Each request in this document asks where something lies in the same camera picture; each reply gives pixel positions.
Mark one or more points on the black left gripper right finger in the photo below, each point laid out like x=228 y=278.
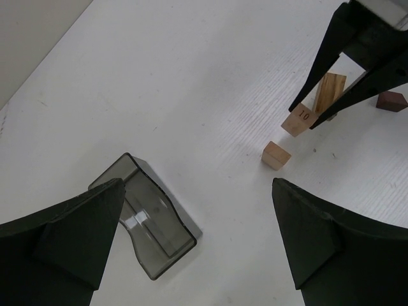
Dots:
x=336 y=256

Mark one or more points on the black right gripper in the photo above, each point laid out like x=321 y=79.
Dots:
x=369 y=42

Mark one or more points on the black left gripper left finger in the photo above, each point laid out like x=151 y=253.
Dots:
x=57 y=256

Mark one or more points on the striped tan wood block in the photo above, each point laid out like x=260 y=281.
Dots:
x=329 y=89

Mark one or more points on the light wood block numbered ten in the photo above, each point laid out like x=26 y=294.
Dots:
x=299 y=120

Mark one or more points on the smoky transparent plastic box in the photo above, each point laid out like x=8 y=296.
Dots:
x=161 y=230

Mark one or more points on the light wood block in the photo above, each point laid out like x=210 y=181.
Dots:
x=275 y=156

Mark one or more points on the dark brown wood block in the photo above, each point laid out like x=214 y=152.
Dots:
x=391 y=101

